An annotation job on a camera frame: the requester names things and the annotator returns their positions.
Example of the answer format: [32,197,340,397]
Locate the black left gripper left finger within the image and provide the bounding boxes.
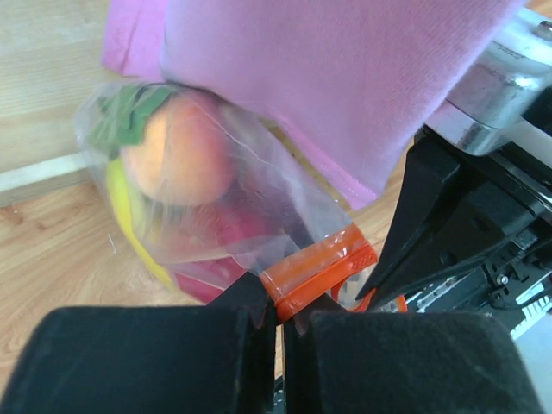
[1,274,276,413]

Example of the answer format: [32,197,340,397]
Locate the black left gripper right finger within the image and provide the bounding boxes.
[283,297,543,413]

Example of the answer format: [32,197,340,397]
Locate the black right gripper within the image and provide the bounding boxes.
[357,128,551,301]

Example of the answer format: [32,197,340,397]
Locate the clear zip top bag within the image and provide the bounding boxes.
[74,79,408,322]

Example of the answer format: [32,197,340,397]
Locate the red fake apple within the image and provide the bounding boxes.
[168,204,282,303]

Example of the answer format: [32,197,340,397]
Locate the orange fake peach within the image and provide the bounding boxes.
[122,91,236,206]

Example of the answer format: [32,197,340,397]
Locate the yellow fake banana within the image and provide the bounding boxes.
[105,159,177,291]

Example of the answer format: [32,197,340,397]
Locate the green fake lettuce leaf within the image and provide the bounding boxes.
[87,84,178,153]

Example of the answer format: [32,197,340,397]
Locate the pink shirt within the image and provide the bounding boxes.
[102,0,523,210]

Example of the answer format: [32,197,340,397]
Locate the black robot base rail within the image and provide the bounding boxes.
[406,271,551,340]

